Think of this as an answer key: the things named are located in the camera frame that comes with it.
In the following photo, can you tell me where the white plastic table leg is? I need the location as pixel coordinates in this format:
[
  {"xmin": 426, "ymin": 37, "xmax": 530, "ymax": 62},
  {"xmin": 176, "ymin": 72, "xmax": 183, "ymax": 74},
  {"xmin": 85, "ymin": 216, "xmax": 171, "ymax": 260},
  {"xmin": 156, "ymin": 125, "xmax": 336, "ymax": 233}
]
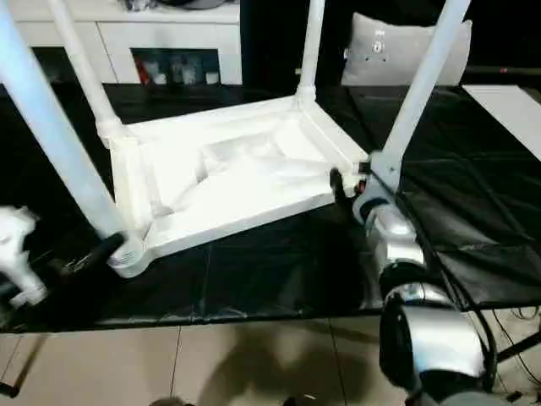
[
  {"xmin": 294, "ymin": 0, "xmax": 328, "ymax": 107},
  {"xmin": 45, "ymin": 0, "xmax": 124, "ymax": 137},
  {"xmin": 379, "ymin": 0, "xmax": 473, "ymax": 171},
  {"xmin": 0, "ymin": 0, "xmax": 128, "ymax": 251}
]

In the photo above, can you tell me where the black work mat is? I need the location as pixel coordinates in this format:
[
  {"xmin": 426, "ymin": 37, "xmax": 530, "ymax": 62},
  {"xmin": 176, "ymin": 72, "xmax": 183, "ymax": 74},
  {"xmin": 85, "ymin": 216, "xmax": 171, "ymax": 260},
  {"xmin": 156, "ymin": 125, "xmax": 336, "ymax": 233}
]
[{"xmin": 0, "ymin": 81, "xmax": 541, "ymax": 336}]

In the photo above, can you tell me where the black metal support rod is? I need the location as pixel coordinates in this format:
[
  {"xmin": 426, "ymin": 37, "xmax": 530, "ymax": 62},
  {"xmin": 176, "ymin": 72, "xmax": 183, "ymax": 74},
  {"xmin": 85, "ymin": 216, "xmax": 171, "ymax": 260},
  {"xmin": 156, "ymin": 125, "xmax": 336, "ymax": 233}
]
[{"xmin": 0, "ymin": 332, "xmax": 48, "ymax": 399}]

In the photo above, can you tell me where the grey cushion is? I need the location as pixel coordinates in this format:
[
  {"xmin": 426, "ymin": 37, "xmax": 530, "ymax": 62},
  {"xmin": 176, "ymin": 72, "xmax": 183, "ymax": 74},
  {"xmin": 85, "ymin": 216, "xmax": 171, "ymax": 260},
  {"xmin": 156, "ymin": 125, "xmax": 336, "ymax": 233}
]
[{"xmin": 340, "ymin": 11, "xmax": 473, "ymax": 88}]

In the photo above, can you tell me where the black furniture with gold label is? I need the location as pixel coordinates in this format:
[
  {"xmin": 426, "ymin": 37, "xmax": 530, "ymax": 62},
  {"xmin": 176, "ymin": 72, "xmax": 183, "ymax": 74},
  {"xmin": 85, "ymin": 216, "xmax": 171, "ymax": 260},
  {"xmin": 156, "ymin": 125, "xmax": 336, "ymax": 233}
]
[{"xmin": 238, "ymin": 0, "xmax": 541, "ymax": 89}]

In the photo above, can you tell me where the white flat board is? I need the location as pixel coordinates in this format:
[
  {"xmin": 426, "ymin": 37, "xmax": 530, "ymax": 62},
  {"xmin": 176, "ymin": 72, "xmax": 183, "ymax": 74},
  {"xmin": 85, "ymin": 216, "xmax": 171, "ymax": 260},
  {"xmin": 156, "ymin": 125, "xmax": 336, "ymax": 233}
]
[{"xmin": 460, "ymin": 83, "xmax": 541, "ymax": 162}]

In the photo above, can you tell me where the grey rounded bag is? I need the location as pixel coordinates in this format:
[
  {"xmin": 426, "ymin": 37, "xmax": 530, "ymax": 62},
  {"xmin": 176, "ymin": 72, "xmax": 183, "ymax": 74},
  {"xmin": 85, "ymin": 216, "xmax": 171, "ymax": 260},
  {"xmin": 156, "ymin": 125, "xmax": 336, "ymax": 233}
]
[{"xmin": 180, "ymin": 0, "xmax": 238, "ymax": 10}]

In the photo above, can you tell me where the white sideboard with glass doors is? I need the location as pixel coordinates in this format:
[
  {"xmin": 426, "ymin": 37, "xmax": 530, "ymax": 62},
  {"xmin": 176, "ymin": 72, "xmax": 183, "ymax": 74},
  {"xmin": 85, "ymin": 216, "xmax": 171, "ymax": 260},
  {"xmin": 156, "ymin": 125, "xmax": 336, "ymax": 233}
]
[{"xmin": 11, "ymin": 0, "xmax": 245, "ymax": 89}]

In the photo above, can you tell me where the black metal floor bar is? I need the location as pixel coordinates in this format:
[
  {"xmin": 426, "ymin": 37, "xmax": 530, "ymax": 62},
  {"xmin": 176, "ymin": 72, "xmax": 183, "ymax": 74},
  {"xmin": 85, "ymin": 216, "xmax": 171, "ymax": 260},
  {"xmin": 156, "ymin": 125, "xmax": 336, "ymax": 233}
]
[{"xmin": 495, "ymin": 333, "xmax": 541, "ymax": 365}]

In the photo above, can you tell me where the thin black floor cable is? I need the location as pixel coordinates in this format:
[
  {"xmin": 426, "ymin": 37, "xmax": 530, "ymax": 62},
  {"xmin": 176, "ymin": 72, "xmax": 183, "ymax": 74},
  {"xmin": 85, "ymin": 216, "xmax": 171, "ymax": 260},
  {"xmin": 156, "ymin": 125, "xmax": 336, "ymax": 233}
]
[{"xmin": 491, "ymin": 304, "xmax": 541, "ymax": 395}]

